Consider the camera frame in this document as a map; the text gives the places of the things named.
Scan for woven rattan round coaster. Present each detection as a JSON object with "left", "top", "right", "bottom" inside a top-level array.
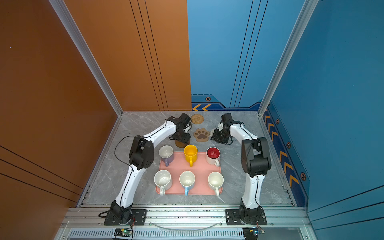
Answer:
[{"left": 191, "top": 114, "right": 204, "bottom": 125}]

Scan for cork paw print coaster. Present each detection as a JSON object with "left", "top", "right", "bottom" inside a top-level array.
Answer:
[{"left": 193, "top": 128, "right": 210, "bottom": 143}]

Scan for matte brown wooden coaster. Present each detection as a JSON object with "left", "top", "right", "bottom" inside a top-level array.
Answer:
[{"left": 175, "top": 141, "right": 189, "bottom": 149}]

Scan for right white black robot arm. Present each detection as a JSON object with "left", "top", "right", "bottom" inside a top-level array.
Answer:
[{"left": 211, "top": 113, "right": 272, "bottom": 226}]

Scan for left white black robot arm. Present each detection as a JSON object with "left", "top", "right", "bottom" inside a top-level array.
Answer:
[{"left": 104, "top": 113, "right": 192, "bottom": 226}]

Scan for white mug red inside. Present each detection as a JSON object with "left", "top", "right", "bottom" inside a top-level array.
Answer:
[{"left": 206, "top": 147, "right": 221, "bottom": 167}]

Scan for yellow mug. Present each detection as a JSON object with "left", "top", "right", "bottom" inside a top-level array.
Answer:
[{"left": 184, "top": 145, "right": 198, "bottom": 167}]

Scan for purple mug white inside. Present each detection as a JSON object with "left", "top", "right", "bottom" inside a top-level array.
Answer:
[{"left": 159, "top": 146, "right": 174, "bottom": 167}]

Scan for pink rectangular tray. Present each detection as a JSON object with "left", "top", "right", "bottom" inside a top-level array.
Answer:
[{"left": 159, "top": 152, "right": 224, "bottom": 197}]

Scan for white mug front right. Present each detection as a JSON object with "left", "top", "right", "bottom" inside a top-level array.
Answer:
[{"left": 208, "top": 172, "right": 224, "bottom": 197}]

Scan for white mug front left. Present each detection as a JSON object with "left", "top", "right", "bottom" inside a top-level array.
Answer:
[{"left": 154, "top": 170, "right": 173, "bottom": 196}]

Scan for right circuit board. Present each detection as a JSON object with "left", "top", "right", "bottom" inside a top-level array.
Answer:
[{"left": 243, "top": 228, "right": 265, "bottom": 240}]

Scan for left green circuit board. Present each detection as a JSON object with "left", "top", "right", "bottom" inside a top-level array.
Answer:
[{"left": 114, "top": 228, "right": 134, "bottom": 240}]

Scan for white mug blue handle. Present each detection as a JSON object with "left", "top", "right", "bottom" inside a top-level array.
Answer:
[{"left": 179, "top": 171, "right": 196, "bottom": 196}]

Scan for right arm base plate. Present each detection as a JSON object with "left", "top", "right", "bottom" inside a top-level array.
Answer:
[{"left": 225, "top": 208, "right": 268, "bottom": 226}]

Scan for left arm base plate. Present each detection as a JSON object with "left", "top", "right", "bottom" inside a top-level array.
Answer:
[{"left": 104, "top": 209, "right": 147, "bottom": 227}]

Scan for right aluminium corner post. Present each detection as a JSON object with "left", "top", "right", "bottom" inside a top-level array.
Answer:
[{"left": 258, "top": 0, "right": 319, "bottom": 117}]

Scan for aluminium corner post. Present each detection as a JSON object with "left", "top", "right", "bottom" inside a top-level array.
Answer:
[
  {"left": 258, "top": 0, "right": 319, "bottom": 117},
  {"left": 49, "top": 0, "right": 123, "bottom": 117}
]

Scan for left aluminium corner post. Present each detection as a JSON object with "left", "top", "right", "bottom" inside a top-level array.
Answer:
[{"left": 49, "top": 0, "right": 123, "bottom": 117}]

